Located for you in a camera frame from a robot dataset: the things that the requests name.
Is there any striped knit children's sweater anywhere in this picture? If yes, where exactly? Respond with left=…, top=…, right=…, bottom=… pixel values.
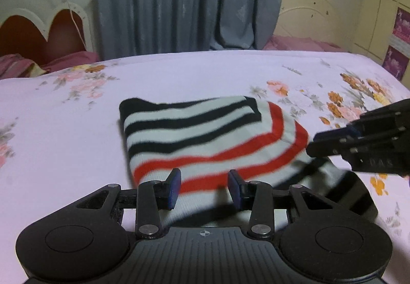
left=119, top=96, right=378, bottom=227

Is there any pink floral bed sheet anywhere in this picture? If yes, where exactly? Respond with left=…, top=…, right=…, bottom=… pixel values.
left=1, top=51, right=409, bottom=283

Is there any cream round headboard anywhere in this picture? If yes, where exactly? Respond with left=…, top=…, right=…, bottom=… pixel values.
left=273, top=0, right=347, bottom=48

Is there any cream wardrobe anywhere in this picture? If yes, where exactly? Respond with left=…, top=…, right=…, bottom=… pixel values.
left=352, top=0, right=410, bottom=80

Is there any red heart-shaped headboard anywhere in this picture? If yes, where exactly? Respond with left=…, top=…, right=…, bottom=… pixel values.
left=1, top=2, right=94, bottom=65

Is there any purple crumpled blanket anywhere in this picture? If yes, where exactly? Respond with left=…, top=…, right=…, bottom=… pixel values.
left=1, top=51, right=99, bottom=80

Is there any blue-grey centre curtain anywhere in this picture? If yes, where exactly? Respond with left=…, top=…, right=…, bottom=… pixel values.
left=95, top=0, right=289, bottom=61

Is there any pink wall poster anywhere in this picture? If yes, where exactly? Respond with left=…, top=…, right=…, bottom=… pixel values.
left=382, top=7, right=409, bottom=81

